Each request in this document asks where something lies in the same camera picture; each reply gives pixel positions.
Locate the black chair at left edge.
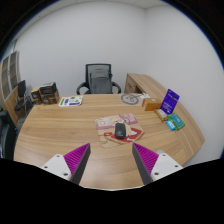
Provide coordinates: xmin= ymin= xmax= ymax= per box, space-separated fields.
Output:
xmin=0 ymin=111 xmax=17 ymax=160

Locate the dark brown cardboard box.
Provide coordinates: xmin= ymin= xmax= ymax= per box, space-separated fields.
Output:
xmin=40 ymin=82 xmax=59 ymax=105

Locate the black side chair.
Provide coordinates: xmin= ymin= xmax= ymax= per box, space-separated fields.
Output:
xmin=14 ymin=80 xmax=33 ymax=112

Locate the green small box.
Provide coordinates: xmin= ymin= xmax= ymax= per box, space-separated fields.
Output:
xmin=168 ymin=113 xmax=185 ymax=130

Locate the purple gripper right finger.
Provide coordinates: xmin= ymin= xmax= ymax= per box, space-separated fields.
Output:
xmin=131 ymin=142 xmax=184 ymax=185

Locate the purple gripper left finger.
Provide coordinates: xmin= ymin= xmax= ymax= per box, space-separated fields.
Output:
xmin=40 ymin=142 xmax=92 ymax=185

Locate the blue small box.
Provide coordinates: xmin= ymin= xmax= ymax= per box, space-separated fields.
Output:
xmin=166 ymin=120 xmax=176 ymax=131

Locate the cartoon printed mouse pad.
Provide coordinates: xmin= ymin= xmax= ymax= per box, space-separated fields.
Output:
xmin=95 ymin=113 xmax=144 ymax=148

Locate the black computer mouse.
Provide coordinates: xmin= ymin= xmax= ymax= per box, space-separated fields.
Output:
xmin=115 ymin=123 xmax=126 ymax=139

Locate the orange cardboard box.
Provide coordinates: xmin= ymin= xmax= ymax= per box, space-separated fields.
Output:
xmin=142 ymin=98 xmax=162 ymax=111

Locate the grey mesh office chair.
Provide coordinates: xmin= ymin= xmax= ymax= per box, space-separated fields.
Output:
xmin=76 ymin=63 xmax=121 ymax=94

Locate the yellow small box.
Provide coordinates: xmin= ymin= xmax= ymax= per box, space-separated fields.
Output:
xmin=154 ymin=109 xmax=168 ymax=121

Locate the small brown box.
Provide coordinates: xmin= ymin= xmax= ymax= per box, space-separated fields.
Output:
xmin=31 ymin=87 xmax=42 ymax=104

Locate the wooden bookshelf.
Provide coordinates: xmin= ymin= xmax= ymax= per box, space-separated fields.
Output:
xmin=0 ymin=51 xmax=21 ymax=124

